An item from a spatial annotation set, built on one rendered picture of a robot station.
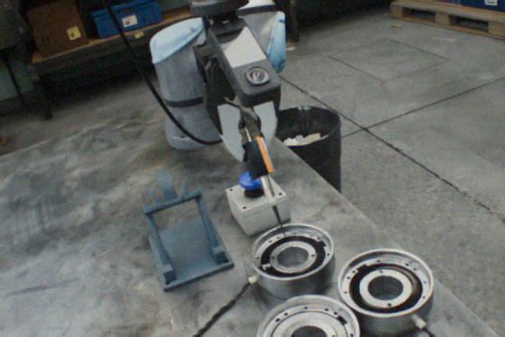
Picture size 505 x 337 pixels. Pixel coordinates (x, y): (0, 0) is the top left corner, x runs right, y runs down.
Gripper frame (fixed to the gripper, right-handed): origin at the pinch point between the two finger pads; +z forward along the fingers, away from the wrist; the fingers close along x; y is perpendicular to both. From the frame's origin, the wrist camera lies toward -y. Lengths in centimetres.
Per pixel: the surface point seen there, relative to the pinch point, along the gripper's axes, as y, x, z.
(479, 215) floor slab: 62, -99, 93
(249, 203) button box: 1.8, 1.8, 8.7
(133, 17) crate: 335, -10, 38
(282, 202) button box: 0.6, -2.7, 9.7
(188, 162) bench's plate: 28.0, 6.2, 13.2
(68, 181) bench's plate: 36.6, 29.8, 13.2
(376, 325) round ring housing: -24.5, -2.9, 10.6
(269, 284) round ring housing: -13.1, 4.8, 10.4
